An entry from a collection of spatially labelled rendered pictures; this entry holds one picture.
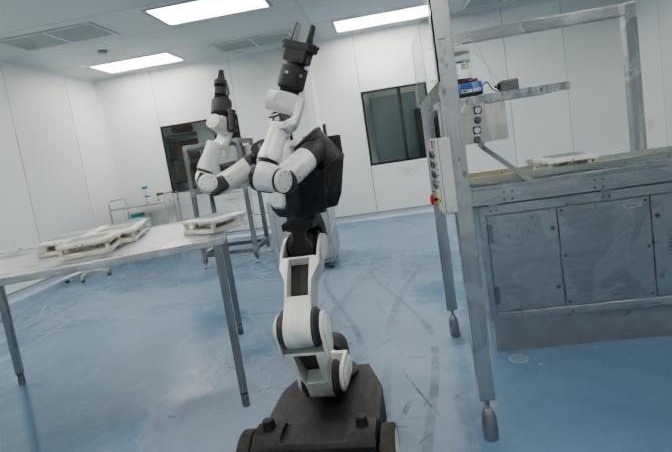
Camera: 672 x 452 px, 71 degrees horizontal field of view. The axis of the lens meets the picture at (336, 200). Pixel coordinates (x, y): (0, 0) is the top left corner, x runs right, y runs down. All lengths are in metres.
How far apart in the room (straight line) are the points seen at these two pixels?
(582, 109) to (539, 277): 5.59
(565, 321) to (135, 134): 7.18
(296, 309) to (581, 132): 6.78
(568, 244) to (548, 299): 0.31
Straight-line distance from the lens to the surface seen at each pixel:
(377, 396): 2.11
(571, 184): 2.59
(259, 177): 1.49
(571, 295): 2.76
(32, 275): 2.48
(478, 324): 1.89
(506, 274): 2.64
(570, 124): 8.00
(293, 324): 1.72
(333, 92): 7.55
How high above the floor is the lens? 1.20
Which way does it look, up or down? 6 degrees down
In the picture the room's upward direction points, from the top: 9 degrees counter-clockwise
